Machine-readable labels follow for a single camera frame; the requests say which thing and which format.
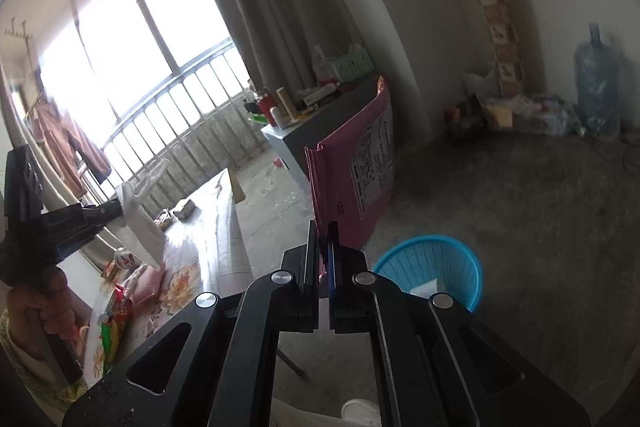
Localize white plastic bag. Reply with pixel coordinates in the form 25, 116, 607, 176
312, 46, 335, 78

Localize blue plastic waste basket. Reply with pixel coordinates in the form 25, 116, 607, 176
372, 234, 485, 314

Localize person's left hand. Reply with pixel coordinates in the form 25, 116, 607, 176
6, 266, 83, 358

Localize white wrapper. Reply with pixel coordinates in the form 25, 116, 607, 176
115, 159, 172, 270

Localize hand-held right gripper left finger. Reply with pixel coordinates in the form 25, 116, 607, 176
62, 221, 321, 427

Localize pink snack packet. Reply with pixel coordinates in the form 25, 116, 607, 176
305, 76, 396, 249

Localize dark small basket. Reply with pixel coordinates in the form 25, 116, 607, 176
445, 102, 488, 134

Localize hanging pink clothes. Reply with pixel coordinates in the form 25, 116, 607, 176
30, 99, 113, 195

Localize white red carton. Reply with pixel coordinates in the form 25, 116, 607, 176
300, 84, 341, 106

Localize yellow cardboard piece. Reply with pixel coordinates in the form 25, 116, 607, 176
485, 102, 515, 130

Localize floral tablecloth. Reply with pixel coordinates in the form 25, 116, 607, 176
82, 167, 253, 378

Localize metal table leg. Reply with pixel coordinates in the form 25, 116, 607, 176
277, 347, 307, 378

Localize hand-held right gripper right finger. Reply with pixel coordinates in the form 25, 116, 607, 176
326, 222, 593, 427

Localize pale pink crumpled bag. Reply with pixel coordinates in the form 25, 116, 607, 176
122, 263, 167, 304

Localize cream paper roll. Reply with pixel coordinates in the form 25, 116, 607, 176
276, 88, 296, 120

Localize metal window railing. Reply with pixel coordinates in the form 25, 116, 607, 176
102, 38, 266, 208

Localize tall cardboard box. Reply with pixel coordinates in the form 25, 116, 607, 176
466, 0, 526, 98

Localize grey cabinet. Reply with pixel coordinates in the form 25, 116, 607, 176
261, 74, 386, 188

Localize green tissue box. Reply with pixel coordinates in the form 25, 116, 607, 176
327, 49, 375, 82

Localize green snack packet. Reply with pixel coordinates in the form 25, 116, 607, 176
99, 284, 132, 360

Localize blue water jug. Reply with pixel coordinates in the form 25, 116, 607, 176
572, 23, 622, 140

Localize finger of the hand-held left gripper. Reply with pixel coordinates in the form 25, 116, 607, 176
40, 199, 125, 234
50, 217, 126, 265

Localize pile of clear plastic bags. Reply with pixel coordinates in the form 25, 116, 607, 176
515, 93, 583, 138

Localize window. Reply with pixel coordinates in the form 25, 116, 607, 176
40, 0, 236, 148

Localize red thermos bottle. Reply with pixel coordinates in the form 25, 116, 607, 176
257, 89, 276, 126

